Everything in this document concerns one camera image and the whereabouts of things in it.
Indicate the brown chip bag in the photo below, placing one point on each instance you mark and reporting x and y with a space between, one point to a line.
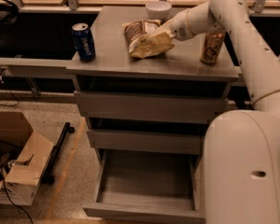
144 40

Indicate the cardboard box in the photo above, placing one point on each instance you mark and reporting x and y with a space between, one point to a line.
24 156

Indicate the grey drawer cabinet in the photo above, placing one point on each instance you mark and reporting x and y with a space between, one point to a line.
178 72

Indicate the white bowl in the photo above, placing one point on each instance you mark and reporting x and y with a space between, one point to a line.
159 10

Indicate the top drawer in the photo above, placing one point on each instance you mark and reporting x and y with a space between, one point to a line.
159 108

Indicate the long grey bench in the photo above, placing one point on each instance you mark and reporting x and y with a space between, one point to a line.
26 67

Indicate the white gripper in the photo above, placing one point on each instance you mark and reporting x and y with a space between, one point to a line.
178 26

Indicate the open bottom drawer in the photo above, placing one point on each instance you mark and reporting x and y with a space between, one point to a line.
147 187

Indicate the blue pepsi can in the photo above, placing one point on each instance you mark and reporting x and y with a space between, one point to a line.
83 41

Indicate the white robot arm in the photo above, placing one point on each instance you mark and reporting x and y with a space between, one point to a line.
241 152

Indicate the middle drawer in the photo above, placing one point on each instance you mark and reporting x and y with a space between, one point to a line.
150 142

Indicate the black metal bar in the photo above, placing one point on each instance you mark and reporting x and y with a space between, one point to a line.
48 176

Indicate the gold soda can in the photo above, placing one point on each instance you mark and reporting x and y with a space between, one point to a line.
211 47

